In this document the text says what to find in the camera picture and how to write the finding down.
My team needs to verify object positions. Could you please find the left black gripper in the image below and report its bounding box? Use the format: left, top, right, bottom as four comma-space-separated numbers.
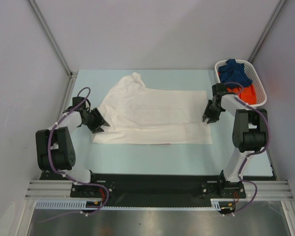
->
83, 108, 110, 134

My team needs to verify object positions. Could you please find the white t shirt red print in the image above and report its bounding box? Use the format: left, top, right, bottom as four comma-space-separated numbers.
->
92, 72, 212, 145

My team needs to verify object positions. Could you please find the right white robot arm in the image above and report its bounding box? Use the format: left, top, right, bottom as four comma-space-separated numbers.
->
201, 83, 270, 198

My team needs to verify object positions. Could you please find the orange t shirt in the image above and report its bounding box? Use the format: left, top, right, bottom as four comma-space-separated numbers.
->
234, 85, 257, 105

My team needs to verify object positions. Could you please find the blue t shirt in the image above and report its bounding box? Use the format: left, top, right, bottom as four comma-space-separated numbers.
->
218, 59, 253, 89

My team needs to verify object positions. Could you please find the white plastic basket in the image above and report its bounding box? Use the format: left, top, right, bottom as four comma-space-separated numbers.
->
214, 59, 267, 107

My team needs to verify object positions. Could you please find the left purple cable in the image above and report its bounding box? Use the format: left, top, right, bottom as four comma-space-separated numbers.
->
36, 87, 110, 223

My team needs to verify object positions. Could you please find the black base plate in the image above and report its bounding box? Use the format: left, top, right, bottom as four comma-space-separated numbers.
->
39, 172, 277, 207

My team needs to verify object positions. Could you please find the right white cable duct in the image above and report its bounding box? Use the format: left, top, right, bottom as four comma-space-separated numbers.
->
210, 199, 236, 211

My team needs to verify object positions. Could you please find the white cable duct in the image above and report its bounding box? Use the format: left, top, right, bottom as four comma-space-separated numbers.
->
210, 199, 236, 211
35, 200, 103, 210

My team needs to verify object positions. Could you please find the aluminium front rail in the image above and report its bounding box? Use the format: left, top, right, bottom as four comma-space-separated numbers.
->
25, 180, 294, 201

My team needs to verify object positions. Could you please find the left white cable duct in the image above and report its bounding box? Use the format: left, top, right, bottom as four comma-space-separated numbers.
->
35, 200, 103, 210

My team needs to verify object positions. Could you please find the left aluminium frame post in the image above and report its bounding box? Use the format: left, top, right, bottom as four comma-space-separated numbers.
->
26, 0, 72, 78

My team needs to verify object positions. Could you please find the aluminium frame post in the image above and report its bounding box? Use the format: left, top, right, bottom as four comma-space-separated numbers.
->
248, 0, 289, 63
26, 0, 72, 78

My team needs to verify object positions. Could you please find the right aluminium frame post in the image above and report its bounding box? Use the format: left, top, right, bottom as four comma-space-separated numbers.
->
248, 0, 289, 63

